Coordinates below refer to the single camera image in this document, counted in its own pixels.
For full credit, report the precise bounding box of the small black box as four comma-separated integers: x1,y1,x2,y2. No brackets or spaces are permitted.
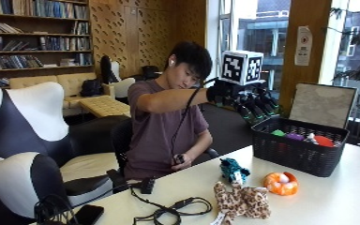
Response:
139,176,158,195

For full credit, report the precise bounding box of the green toy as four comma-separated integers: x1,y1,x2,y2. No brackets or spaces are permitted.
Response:
270,128,288,138

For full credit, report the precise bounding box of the person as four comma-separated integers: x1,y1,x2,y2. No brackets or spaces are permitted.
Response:
123,40,215,181

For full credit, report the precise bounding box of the purple toy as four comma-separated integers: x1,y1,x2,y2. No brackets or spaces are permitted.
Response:
286,132,307,142

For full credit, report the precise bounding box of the white marker cube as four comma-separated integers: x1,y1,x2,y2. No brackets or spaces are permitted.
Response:
221,50,266,87

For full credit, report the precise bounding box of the teal plush toy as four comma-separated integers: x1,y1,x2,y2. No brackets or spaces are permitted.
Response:
219,157,251,186

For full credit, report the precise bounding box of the black office chair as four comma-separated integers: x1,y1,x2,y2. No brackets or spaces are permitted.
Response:
110,118,222,186

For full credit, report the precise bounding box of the beige basket lid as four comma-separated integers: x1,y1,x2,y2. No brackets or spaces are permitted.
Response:
288,82,360,129

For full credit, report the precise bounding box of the small white toy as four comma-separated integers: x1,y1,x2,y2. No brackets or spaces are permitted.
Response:
304,132,320,145

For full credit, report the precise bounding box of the black woven basket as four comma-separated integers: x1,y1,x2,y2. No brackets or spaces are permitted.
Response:
251,116,351,178

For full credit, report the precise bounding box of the red toy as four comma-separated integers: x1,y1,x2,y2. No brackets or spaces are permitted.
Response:
312,135,336,148

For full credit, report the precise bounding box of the leopard print plush toy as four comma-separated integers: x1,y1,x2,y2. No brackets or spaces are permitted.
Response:
210,181,273,225

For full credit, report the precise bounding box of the white paper sign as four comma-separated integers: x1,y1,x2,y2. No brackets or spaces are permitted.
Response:
294,25,315,67

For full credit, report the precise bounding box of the beige tufted ottoman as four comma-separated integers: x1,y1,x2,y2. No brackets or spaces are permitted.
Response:
78,96,133,119

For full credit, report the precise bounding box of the black phone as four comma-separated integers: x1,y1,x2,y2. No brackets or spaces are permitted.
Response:
69,203,106,225

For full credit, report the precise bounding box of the black bag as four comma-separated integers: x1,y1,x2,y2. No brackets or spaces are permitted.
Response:
141,65,163,81

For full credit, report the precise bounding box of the tall black white chair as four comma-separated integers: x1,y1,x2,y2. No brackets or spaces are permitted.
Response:
99,54,137,99

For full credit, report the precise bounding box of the black backpack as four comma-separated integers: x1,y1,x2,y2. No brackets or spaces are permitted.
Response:
79,78,106,98

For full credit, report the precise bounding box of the black white cushioned chair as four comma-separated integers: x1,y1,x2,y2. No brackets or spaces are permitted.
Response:
0,151,115,220

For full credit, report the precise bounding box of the beige tufted sofa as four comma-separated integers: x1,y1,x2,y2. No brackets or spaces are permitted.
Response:
9,72,118,117

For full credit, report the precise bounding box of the large black white chair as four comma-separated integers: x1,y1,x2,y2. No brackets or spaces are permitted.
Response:
0,74,126,163

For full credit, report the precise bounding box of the wooden bookshelf with books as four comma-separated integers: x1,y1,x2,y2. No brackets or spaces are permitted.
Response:
0,0,95,88

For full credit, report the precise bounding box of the black cable with connector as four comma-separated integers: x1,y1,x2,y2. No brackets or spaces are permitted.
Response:
130,186,214,225

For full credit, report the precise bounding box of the black glove cable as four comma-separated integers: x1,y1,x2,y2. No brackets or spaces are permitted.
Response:
170,78,221,158

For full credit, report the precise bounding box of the orange white plush ring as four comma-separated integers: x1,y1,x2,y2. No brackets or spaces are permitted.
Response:
263,171,300,197

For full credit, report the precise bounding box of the black looped cable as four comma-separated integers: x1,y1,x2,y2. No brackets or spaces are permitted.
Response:
33,193,81,225

